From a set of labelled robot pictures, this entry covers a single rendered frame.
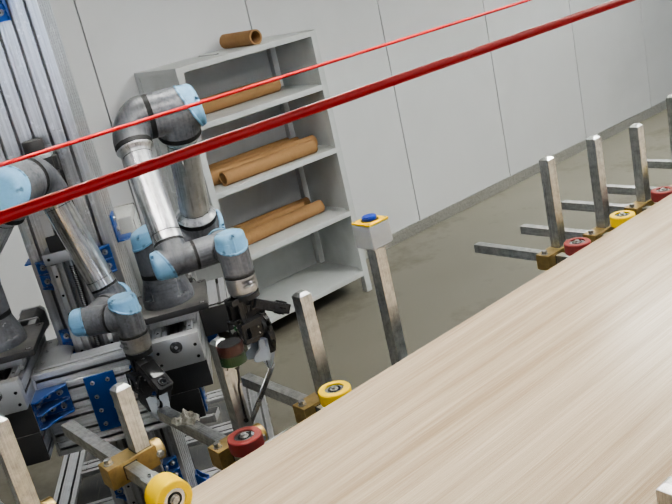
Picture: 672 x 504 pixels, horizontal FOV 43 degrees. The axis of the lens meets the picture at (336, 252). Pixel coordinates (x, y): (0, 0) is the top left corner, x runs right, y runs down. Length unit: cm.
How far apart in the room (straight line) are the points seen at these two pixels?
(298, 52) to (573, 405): 348
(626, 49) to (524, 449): 641
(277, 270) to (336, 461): 351
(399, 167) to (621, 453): 433
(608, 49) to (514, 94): 127
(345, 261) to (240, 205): 74
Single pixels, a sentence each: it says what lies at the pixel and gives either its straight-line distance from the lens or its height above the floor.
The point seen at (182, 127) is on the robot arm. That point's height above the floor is 154.
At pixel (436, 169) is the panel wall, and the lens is 610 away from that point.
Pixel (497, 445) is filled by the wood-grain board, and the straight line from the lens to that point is 176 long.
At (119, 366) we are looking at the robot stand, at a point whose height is 91.
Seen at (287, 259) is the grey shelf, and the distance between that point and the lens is 528.
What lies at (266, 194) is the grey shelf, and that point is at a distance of 515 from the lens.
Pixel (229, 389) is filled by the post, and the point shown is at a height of 100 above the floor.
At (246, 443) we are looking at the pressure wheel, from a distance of 196.
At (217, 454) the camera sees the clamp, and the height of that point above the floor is 87.
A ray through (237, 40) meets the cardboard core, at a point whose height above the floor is 159.
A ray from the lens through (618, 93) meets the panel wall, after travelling 783.
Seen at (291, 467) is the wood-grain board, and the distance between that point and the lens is 183.
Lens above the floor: 184
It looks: 18 degrees down
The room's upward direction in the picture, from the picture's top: 13 degrees counter-clockwise
